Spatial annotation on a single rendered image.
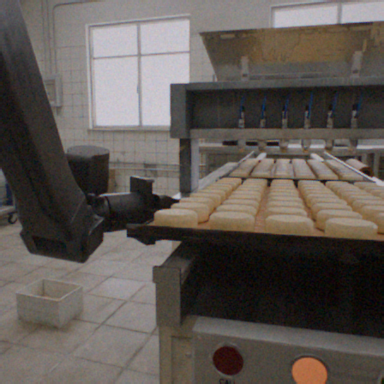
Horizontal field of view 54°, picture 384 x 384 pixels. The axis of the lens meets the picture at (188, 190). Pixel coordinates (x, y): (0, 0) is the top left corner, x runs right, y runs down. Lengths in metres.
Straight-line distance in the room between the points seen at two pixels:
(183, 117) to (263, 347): 0.81
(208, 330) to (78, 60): 5.03
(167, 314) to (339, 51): 0.91
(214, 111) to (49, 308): 1.46
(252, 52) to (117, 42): 4.10
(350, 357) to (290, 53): 0.88
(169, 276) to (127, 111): 4.66
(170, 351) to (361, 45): 0.93
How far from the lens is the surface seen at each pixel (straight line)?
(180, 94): 1.12
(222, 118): 1.17
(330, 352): 0.42
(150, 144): 4.77
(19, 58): 0.33
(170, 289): 0.41
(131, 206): 0.56
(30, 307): 2.30
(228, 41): 1.15
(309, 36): 1.14
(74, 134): 5.33
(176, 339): 0.47
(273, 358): 0.42
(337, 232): 0.41
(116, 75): 5.12
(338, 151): 3.59
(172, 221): 0.41
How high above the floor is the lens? 1.05
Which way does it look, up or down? 9 degrees down
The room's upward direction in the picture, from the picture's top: straight up
